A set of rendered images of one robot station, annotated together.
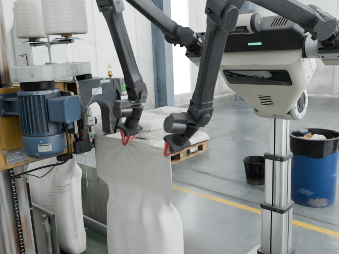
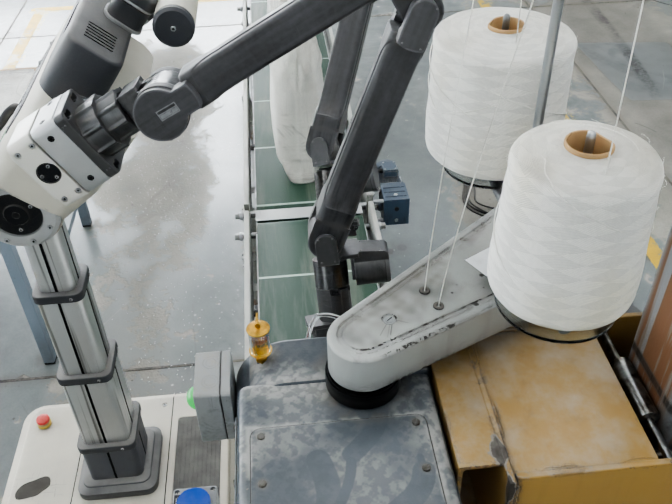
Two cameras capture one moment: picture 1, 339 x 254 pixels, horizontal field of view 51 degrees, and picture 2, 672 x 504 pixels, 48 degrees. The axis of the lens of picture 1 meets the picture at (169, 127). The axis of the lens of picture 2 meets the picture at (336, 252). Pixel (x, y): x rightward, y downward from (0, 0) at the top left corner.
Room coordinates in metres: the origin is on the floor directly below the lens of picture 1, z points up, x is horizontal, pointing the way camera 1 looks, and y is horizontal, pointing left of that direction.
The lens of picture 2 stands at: (2.15, 0.78, 2.02)
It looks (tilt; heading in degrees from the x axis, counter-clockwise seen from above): 39 degrees down; 223
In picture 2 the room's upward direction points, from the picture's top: 2 degrees counter-clockwise
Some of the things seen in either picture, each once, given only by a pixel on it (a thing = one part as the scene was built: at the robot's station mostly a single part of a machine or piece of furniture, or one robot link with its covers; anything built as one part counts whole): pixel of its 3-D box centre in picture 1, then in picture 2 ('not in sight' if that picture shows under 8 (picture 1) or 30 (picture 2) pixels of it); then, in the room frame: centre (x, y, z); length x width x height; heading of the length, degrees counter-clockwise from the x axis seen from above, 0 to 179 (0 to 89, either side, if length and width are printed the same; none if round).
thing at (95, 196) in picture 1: (88, 192); not in sight; (2.27, 0.57, 0.54); 1.05 x 0.02 x 0.41; 47
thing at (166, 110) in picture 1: (173, 113); not in sight; (5.17, -0.07, 0.56); 0.67 x 0.43 x 0.15; 47
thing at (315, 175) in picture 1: (314, 167); not in sight; (3.20, -1.35, 0.32); 0.51 x 0.48 x 0.65; 137
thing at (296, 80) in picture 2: not in sight; (296, 74); (0.28, -1.12, 0.74); 0.47 x 0.22 x 0.72; 45
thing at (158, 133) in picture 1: (143, 130); not in sight; (4.66, 0.36, 0.44); 0.66 x 0.42 x 0.14; 41
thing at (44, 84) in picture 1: (37, 85); not in sight; (1.31, 0.47, 1.35); 0.12 x 0.12 x 0.04
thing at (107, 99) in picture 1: (83, 103); (340, 493); (1.77, 0.42, 1.21); 0.30 x 0.25 x 0.30; 47
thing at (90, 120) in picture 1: (90, 124); not in sight; (1.57, 0.36, 1.14); 0.05 x 0.04 x 0.16; 137
